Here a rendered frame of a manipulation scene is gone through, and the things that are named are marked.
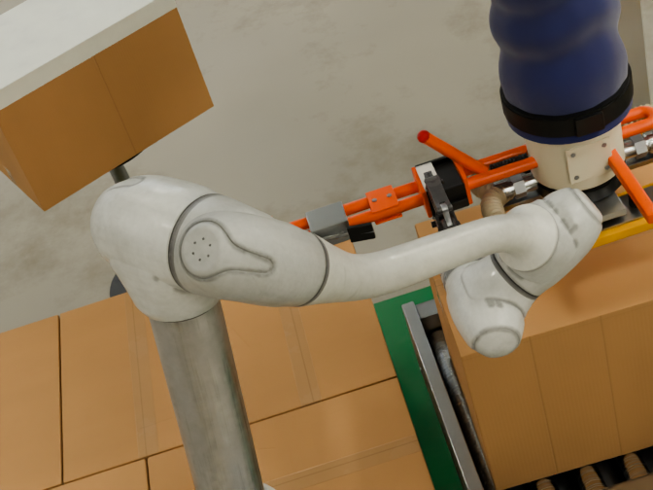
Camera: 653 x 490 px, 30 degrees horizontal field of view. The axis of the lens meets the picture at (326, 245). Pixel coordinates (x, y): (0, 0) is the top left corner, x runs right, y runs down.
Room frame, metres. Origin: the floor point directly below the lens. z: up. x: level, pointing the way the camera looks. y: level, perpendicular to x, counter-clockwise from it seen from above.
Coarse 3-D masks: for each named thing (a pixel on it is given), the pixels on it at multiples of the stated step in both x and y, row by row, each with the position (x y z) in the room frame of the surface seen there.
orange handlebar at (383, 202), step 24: (624, 120) 1.73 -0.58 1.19; (648, 120) 1.70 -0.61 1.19; (504, 168) 1.70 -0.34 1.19; (528, 168) 1.69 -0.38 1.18; (624, 168) 1.59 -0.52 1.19; (384, 192) 1.74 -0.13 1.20; (408, 192) 1.74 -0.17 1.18; (360, 216) 1.70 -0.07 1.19; (384, 216) 1.70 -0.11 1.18; (648, 216) 1.46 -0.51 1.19
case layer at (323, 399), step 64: (64, 320) 2.51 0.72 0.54; (128, 320) 2.42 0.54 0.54; (256, 320) 2.27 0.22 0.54; (320, 320) 2.19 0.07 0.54; (0, 384) 2.34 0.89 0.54; (64, 384) 2.27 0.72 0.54; (128, 384) 2.19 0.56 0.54; (256, 384) 2.05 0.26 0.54; (320, 384) 1.98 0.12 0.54; (384, 384) 1.92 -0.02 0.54; (0, 448) 2.12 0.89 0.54; (64, 448) 2.05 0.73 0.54; (128, 448) 1.98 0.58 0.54; (256, 448) 1.86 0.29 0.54; (320, 448) 1.80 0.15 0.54; (384, 448) 1.74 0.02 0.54
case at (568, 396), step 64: (640, 256) 1.63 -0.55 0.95; (448, 320) 1.63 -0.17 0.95; (576, 320) 1.53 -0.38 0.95; (640, 320) 1.52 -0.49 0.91; (512, 384) 1.53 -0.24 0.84; (576, 384) 1.52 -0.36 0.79; (640, 384) 1.52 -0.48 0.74; (512, 448) 1.53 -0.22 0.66; (576, 448) 1.52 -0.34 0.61; (640, 448) 1.52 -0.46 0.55
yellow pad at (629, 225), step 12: (624, 192) 1.67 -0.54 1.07; (648, 192) 1.65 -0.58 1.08; (624, 204) 1.64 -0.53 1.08; (624, 216) 1.61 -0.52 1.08; (636, 216) 1.60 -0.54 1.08; (612, 228) 1.59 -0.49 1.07; (624, 228) 1.58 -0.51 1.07; (636, 228) 1.58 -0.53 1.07; (648, 228) 1.58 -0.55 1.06; (600, 240) 1.58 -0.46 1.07; (612, 240) 1.58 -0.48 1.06
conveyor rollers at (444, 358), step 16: (432, 336) 2.01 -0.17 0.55; (432, 352) 1.98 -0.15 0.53; (448, 352) 1.95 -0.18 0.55; (448, 368) 1.90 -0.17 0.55; (448, 384) 1.86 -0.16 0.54; (464, 416) 1.75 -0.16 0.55; (464, 432) 1.72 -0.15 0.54; (480, 448) 1.65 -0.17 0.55; (480, 464) 1.62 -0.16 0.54; (592, 464) 1.53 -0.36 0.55; (624, 464) 1.50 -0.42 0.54; (640, 464) 1.49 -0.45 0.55; (544, 480) 1.52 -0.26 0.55; (576, 480) 1.52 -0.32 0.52; (592, 480) 1.49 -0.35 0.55
